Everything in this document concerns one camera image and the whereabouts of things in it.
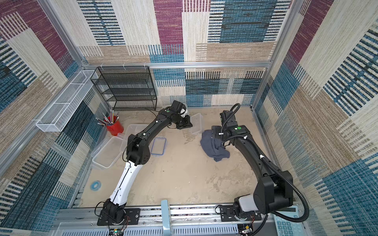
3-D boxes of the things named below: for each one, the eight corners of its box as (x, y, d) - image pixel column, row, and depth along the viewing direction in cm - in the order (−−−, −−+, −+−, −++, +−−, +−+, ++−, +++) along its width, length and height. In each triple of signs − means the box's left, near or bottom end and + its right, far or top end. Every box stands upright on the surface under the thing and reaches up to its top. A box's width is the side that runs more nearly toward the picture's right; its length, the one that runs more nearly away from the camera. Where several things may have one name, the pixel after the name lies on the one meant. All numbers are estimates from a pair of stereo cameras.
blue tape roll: (90, 191, 85) (88, 189, 83) (94, 181, 88) (92, 180, 86) (100, 191, 85) (98, 189, 83) (103, 181, 88) (101, 180, 86)
